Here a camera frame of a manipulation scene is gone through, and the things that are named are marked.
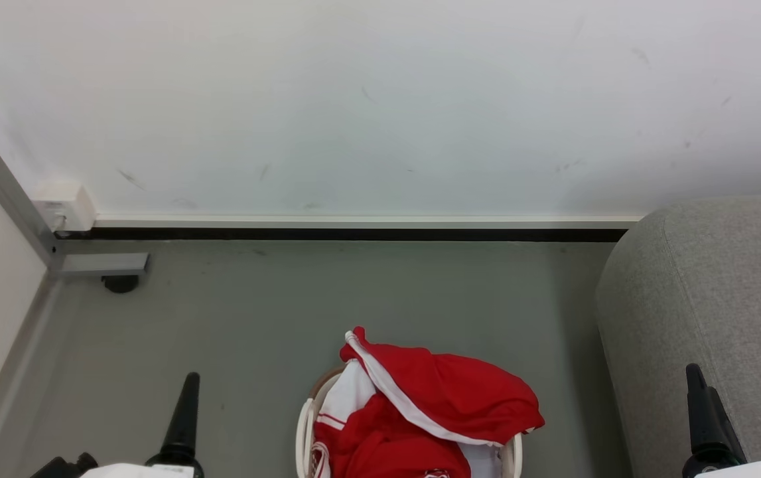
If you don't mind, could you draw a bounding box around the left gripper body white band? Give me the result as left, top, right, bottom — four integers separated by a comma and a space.
82, 446, 206, 478

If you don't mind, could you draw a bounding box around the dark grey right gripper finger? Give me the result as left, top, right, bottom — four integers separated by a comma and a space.
707, 387, 747, 463
685, 363, 713, 459

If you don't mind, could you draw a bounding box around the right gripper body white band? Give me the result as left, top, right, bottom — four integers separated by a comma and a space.
681, 453, 761, 478

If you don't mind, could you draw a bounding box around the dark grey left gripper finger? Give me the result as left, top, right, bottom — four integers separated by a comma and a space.
160, 372, 202, 452

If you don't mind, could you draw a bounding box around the red jersey with white stripe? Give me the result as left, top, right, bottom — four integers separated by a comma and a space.
340, 325, 546, 447

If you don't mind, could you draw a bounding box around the grey fabric sofa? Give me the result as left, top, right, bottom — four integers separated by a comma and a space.
594, 196, 761, 478

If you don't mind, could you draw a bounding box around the white laundry basket brown rim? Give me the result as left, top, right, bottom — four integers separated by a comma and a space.
295, 365, 524, 478

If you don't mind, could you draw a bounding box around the red garment with white sleeves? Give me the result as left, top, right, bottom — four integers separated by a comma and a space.
312, 362, 472, 478

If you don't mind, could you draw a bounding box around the white cloth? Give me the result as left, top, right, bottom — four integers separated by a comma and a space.
458, 441, 511, 478

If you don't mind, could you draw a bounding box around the black skirting strip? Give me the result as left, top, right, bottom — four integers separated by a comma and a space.
55, 228, 628, 242

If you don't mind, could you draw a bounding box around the white wall socket box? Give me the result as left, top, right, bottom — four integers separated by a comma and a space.
32, 183, 97, 233

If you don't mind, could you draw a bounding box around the white wall cable trunking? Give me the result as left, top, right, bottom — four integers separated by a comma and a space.
94, 214, 643, 230

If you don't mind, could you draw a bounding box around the grey metal frame post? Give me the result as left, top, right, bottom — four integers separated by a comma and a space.
0, 132, 150, 277

